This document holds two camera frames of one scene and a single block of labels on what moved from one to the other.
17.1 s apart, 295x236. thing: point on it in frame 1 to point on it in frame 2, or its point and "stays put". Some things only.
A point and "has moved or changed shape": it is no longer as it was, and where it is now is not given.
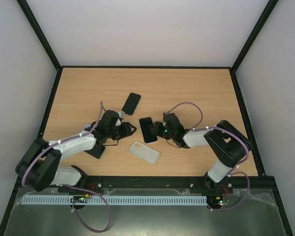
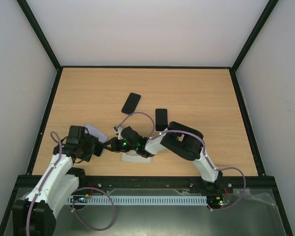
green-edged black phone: (96, 151) stays put
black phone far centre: (131, 103) stays put
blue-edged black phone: (149, 136) to (161, 119)
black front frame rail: (254, 181) stays put
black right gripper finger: (153, 129) to (111, 141)
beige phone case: (145, 152) has moved or changed shape
